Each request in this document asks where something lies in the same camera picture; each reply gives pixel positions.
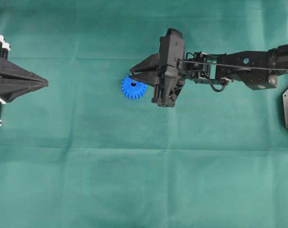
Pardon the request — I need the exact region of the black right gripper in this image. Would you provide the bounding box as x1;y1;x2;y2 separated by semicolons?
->
129;28;185;107

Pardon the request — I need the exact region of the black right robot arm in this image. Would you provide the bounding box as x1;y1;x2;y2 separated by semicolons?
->
129;28;288;107

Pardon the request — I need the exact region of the blue plastic gear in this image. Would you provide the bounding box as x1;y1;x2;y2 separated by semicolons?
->
121;75;146;100

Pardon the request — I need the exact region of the green cloth mat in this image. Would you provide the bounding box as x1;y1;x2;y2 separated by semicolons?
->
0;0;288;228

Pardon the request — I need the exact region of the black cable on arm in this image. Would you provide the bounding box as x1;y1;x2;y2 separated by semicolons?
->
176;59;288;72

